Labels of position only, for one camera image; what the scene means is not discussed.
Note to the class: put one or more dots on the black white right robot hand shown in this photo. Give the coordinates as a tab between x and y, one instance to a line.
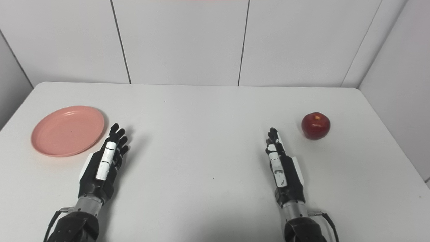
290	181

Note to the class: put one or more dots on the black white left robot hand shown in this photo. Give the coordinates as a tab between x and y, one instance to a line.
100	181

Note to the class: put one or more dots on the pink plastic plate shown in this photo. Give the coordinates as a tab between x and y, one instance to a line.
67	131

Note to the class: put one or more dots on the red apple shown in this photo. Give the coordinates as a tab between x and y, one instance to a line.
315	126

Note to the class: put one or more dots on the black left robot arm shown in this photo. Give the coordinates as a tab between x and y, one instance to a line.
77	225

